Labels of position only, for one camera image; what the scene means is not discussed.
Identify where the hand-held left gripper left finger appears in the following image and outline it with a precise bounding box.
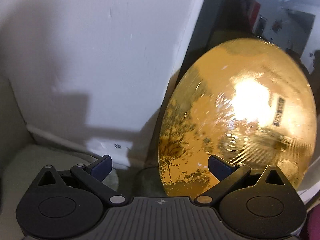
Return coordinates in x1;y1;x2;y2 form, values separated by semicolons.
37;155;128;207

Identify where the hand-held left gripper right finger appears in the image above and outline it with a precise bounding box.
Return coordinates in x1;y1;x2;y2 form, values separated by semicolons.
194;154;286;208

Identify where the round gold box lid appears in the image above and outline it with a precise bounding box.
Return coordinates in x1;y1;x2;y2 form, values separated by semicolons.
158;37;317;197

